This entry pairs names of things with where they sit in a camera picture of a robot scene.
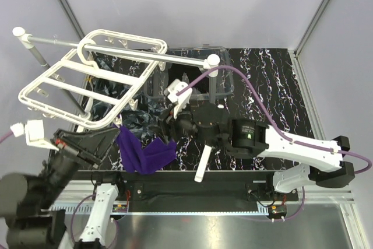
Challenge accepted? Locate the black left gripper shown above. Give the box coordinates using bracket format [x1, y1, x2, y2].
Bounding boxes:
[37, 124, 121, 206]

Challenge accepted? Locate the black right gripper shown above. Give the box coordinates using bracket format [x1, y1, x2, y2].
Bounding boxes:
[147, 97, 221, 150]

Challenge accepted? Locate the dark patterned sock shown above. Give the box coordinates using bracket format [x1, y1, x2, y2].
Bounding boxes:
[87, 52, 170, 146]

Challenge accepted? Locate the purple fleece sock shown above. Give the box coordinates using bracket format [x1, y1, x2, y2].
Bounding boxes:
[116, 127, 177, 175]

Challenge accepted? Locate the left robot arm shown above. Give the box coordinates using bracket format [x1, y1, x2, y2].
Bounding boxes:
[1, 127, 126, 248]

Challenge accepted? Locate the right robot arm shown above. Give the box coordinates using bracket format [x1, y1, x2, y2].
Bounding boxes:
[157, 103, 355, 201]

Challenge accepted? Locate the white clip drying hanger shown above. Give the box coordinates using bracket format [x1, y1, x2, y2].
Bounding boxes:
[12, 27, 168, 130]

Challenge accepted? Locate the clear plastic bin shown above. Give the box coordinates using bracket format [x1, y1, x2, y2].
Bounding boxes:
[143, 46, 234, 102]

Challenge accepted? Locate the metal hanging rack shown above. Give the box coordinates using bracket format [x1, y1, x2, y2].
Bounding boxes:
[12, 27, 222, 130]

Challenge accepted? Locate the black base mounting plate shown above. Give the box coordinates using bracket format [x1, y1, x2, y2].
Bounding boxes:
[93, 170, 300, 213]

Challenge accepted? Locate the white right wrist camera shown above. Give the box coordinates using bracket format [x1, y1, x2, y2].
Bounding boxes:
[164, 79, 192, 119]

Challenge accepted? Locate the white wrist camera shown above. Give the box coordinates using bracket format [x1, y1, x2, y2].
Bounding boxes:
[164, 79, 192, 119]
[10, 120, 59, 151]

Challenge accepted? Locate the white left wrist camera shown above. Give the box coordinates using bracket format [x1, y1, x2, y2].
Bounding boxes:
[10, 120, 59, 151]

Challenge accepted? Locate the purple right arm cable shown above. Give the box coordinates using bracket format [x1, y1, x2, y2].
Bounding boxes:
[177, 65, 373, 223]

